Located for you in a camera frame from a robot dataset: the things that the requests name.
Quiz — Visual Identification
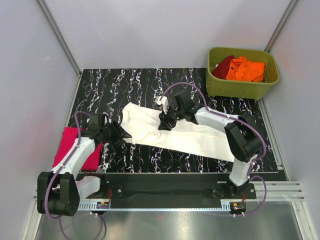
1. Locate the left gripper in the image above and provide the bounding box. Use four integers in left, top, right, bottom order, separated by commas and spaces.
100, 120, 131, 148

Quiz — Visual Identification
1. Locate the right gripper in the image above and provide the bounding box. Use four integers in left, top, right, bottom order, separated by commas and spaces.
158, 105, 185, 132

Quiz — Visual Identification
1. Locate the white printed t-shirt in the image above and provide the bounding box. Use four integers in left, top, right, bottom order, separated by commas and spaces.
120, 102, 235, 162

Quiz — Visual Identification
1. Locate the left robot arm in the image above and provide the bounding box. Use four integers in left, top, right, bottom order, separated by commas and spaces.
37, 113, 132, 219

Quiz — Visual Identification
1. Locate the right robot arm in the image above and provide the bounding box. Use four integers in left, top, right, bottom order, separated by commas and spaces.
155, 93, 263, 199

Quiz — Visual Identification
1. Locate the folded pink t-shirt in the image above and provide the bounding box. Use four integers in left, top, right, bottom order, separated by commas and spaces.
52, 127, 103, 171

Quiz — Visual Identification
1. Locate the olive green plastic bin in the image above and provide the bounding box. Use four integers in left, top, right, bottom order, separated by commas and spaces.
205, 47, 280, 100

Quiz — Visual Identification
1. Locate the dark red t-shirt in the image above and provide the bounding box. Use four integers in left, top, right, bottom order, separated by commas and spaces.
211, 55, 235, 80

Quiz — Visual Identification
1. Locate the orange t-shirt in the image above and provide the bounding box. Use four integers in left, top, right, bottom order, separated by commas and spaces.
225, 56, 266, 83

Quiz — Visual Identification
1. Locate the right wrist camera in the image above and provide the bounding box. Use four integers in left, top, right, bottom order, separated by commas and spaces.
155, 96, 169, 114

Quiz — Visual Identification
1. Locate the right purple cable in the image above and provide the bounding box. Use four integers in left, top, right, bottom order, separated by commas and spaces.
159, 81, 268, 216

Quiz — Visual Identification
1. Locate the purple cable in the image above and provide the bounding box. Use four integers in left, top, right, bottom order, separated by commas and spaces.
159, 81, 268, 216
44, 111, 107, 240

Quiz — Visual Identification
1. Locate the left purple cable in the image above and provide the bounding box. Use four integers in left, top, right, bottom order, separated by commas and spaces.
44, 111, 107, 240

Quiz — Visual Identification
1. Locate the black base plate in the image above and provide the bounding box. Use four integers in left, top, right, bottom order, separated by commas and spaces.
91, 173, 257, 211

